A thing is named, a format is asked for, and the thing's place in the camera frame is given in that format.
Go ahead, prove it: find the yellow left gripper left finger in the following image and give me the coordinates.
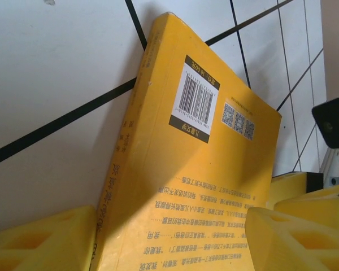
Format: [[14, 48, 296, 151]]
[[0, 205, 98, 271]]

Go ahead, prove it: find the yellow book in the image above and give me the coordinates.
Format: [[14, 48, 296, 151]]
[[93, 11, 283, 271]]

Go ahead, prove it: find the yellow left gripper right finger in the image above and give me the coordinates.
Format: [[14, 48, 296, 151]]
[[247, 207, 339, 271]]

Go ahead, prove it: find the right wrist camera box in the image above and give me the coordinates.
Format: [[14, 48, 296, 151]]
[[312, 97, 339, 149]]

